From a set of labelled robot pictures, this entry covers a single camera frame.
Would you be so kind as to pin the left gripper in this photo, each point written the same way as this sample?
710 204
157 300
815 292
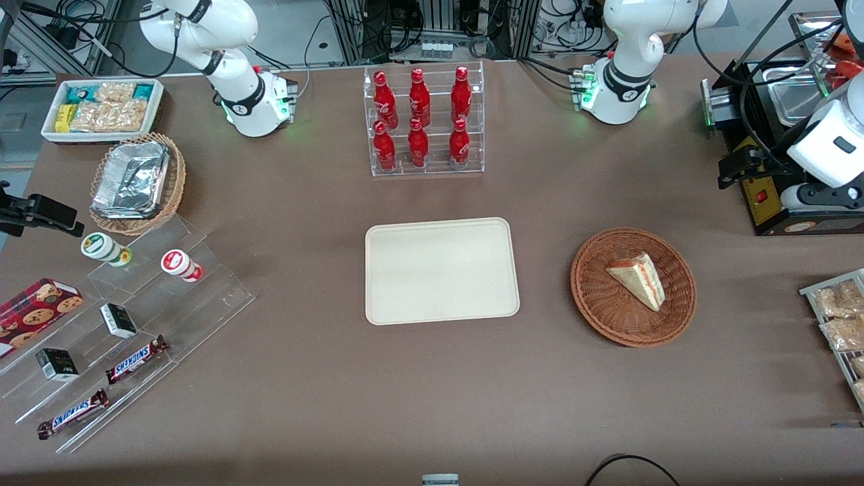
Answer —
767 162

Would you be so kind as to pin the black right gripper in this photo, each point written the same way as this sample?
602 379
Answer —
27 208

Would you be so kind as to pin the triangular sandwich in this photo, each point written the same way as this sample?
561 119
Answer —
638 280

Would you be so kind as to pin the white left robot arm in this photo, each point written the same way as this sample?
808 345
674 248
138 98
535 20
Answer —
624 47

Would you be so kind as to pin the oval light wicker basket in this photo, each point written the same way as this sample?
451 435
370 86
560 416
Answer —
174 182

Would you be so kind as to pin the round brown wicker basket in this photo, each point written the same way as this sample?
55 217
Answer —
607 310

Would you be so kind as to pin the cream plastic tray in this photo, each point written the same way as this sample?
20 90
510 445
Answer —
405 270

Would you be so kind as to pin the black food warmer machine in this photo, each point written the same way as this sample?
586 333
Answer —
759 202

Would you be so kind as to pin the green lid white cup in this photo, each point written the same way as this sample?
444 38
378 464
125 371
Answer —
101 246

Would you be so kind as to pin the steel warmer pan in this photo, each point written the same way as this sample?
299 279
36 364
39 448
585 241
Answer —
793 101

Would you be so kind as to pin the silver foil container stack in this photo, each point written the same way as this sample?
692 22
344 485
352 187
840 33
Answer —
131 179

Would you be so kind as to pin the yellow snack packet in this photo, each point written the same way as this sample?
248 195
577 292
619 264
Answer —
64 118

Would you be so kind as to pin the red cookie box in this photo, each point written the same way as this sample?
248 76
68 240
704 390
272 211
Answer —
34 310

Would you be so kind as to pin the large clear cracker bag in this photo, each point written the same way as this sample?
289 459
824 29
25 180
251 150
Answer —
108 117

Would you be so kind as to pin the small black white box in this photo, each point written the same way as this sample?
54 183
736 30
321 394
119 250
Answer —
119 320
57 364

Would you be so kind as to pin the red sausage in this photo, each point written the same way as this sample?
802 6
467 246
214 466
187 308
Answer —
844 73
845 44

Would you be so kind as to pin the red lid white cup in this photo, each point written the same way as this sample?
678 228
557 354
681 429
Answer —
179 263

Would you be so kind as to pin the small clear cracker bag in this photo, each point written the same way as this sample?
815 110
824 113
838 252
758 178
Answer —
115 92

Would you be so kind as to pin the glass warmer cover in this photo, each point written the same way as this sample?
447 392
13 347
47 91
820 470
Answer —
810 40

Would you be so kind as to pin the white rectangular snack bin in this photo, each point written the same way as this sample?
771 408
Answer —
156 108

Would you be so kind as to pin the small teal snack packet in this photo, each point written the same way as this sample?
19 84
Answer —
143 91

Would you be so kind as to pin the clear fried snack bag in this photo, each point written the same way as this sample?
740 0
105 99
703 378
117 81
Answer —
860 390
858 366
844 333
840 298

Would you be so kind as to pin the Snickers chocolate bar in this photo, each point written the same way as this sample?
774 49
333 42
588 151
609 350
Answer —
72 414
135 360

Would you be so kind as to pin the clear acrylic step display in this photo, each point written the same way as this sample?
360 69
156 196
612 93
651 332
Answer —
202 297

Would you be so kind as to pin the red cola bottle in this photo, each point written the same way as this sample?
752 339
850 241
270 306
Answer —
419 98
384 148
461 94
384 98
418 145
459 143

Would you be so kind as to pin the clear acrylic bottle rack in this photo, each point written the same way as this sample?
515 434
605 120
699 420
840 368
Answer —
439 162

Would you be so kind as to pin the grey box at table edge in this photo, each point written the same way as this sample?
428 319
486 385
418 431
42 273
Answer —
440 480

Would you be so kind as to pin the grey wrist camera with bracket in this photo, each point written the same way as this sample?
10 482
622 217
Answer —
813 197

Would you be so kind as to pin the aluminium frame rack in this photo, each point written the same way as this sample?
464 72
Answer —
432 27

